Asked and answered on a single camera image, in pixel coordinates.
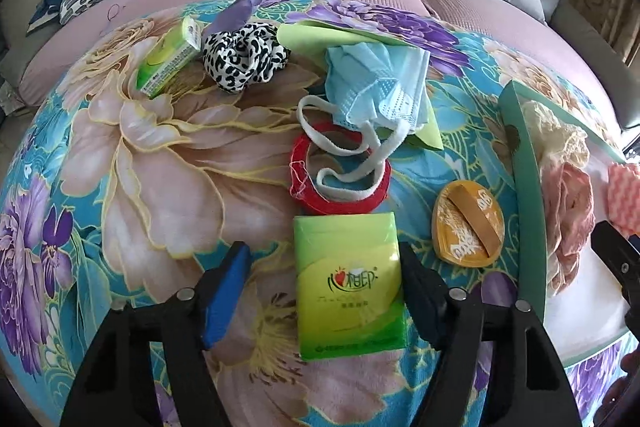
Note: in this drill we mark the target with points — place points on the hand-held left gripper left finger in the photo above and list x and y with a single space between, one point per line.
225 297

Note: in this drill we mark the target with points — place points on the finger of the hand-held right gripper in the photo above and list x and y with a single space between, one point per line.
617 257

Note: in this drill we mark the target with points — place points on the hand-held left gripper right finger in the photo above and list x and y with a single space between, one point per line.
425 297

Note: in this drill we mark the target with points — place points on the pink wavy cloth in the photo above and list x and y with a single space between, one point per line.
625 197

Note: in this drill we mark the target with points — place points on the pink fluffy towel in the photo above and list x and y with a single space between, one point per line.
570 207

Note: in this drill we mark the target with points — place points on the green tissue pack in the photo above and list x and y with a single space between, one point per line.
165 62
350 287

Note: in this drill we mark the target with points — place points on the orange powder puff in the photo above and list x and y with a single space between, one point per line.
465 227

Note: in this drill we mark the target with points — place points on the shallow teal cardboard box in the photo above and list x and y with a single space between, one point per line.
527 207

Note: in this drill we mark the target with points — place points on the cream crochet cloth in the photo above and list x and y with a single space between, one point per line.
555 132

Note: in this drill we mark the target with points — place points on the blue face mask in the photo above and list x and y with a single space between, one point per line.
375 82

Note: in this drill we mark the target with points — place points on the leopard print scrunchie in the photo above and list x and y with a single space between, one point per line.
240 57

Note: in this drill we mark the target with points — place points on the light green cloth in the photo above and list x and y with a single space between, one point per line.
310 37

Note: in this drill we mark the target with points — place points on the purple cloth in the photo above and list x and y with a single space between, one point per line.
240 7

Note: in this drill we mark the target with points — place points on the red tape roll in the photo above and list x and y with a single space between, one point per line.
345 208

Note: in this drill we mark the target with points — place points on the dark blue cushion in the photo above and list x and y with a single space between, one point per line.
47 9

